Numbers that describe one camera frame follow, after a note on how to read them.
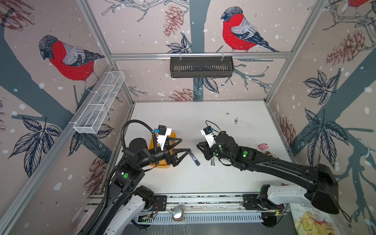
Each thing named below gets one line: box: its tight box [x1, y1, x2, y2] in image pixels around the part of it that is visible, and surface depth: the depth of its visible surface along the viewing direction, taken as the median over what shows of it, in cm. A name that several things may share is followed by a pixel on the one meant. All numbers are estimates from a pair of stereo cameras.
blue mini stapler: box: [188, 150, 201, 167], surface depth 90 cm
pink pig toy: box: [258, 142, 269, 151], surface depth 94 cm
